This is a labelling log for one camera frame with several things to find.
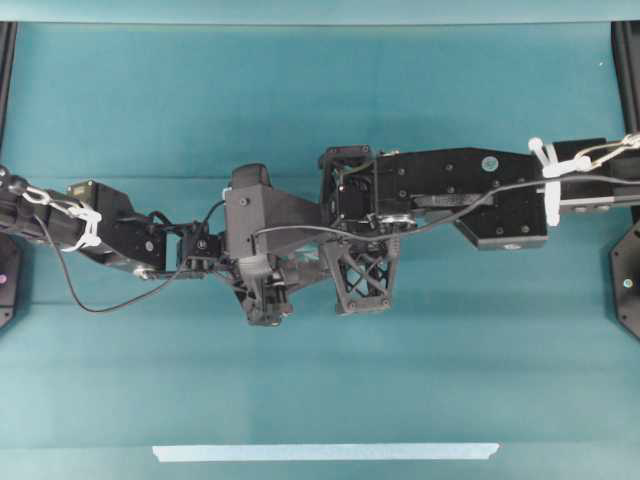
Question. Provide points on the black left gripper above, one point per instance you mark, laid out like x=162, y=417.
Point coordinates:
x=258, y=287

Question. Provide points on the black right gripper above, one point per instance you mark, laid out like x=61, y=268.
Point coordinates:
x=366, y=193

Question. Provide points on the silver zip bag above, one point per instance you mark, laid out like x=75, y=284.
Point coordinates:
x=308, y=255

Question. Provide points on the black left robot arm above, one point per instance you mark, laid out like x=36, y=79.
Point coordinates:
x=101, y=224

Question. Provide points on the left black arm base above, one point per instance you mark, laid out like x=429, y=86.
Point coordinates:
x=11, y=258

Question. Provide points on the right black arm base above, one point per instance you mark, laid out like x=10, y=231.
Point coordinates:
x=624, y=262

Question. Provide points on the long blue tape strip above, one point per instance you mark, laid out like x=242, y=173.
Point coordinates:
x=325, y=452

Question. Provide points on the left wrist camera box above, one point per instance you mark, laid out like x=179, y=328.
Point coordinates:
x=261, y=219

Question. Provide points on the left black frame rail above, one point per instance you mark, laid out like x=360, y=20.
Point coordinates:
x=8, y=32

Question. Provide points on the black frame rail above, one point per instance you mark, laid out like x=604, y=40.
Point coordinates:
x=625, y=48
x=8, y=32

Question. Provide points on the right black frame rail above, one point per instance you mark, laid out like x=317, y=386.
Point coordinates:
x=625, y=48

